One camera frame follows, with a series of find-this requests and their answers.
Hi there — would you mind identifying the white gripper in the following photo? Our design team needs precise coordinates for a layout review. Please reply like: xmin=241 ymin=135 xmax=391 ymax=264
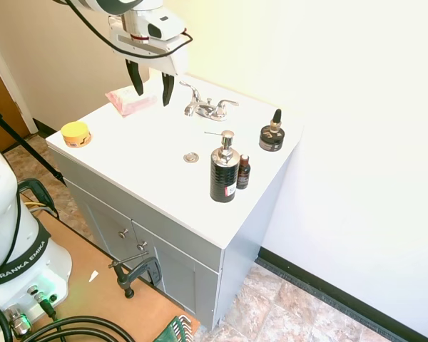
xmin=108 ymin=24 xmax=190 ymax=108

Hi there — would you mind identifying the pink soap packet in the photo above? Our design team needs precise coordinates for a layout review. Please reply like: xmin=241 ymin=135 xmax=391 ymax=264
xmin=104 ymin=85 xmax=158 ymax=119

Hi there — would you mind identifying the chrome faucet spout and base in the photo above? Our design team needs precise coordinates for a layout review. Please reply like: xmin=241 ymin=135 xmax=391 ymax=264
xmin=183 ymin=97 xmax=230 ymax=123

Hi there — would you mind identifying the white sink countertop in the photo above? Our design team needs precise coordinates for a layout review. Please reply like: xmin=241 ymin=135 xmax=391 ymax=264
xmin=45 ymin=73 xmax=305 ymax=252

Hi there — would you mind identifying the yellow round jar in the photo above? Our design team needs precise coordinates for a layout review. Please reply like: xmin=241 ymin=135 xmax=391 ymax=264
xmin=60 ymin=121 xmax=94 ymax=149

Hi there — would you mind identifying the black chrome soap dispenser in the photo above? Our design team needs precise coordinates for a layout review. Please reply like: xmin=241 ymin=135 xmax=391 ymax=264
xmin=203 ymin=130 xmax=241 ymax=204

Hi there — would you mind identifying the small dark brown bottle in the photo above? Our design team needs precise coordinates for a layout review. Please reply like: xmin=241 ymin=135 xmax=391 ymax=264
xmin=235 ymin=153 xmax=252 ymax=190

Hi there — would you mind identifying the dropper bottle with black cap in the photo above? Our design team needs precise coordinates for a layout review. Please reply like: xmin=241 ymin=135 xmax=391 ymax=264
xmin=269 ymin=108 xmax=284 ymax=135

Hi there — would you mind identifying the black round jar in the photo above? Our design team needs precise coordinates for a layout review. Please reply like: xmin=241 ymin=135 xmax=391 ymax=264
xmin=258 ymin=125 xmax=286 ymax=152

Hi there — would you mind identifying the black tripod leg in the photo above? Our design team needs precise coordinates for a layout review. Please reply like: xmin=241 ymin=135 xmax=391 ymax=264
xmin=0 ymin=102 xmax=67 ymax=187

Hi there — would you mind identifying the brown wooden door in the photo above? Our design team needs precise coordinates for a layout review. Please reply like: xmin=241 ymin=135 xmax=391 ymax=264
xmin=0 ymin=52 xmax=32 ymax=152

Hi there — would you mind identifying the dark green C-clamp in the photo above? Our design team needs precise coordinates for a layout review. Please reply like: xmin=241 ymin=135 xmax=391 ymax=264
xmin=16 ymin=177 xmax=60 ymax=219

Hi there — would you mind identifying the black C-clamp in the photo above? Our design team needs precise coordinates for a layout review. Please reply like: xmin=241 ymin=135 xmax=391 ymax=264
xmin=107 ymin=250 xmax=163 ymax=300

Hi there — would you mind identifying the grey vanity cabinet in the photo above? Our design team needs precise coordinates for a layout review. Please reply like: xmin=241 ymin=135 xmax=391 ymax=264
xmin=49 ymin=142 xmax=300 ymax=331

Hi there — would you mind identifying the wooden mounting board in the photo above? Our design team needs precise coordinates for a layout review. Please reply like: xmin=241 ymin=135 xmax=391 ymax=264
xmin=28 ymin=209 xmax=201 ymax=342

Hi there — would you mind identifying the green hex key set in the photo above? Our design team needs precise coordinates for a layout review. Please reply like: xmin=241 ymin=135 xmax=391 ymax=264
xmin=152 ymin=314 xmax=194 ymax=342

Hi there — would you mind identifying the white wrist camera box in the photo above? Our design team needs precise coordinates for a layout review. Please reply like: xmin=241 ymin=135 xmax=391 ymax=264
xmin=147 ymin=11 xmax=187 ymax=40

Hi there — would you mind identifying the white door frame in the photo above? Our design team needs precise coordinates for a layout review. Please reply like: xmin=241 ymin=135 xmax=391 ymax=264
xmin=0 ymin=24 xmax=41 ymax=137

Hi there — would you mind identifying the thin black cable on base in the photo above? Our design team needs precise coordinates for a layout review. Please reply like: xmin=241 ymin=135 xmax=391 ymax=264
xmin=0 ymin=183 xmax=24 ymax=274

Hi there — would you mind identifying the thick black cable bundle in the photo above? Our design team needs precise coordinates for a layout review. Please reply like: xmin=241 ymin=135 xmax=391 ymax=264
xmin=0 ymin=295 xmax=138 ymax=342

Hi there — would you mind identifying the black wall baseboard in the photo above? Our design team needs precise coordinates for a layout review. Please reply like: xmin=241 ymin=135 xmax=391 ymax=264
xmin=258 ymin=245 xmax=428 ymax=342

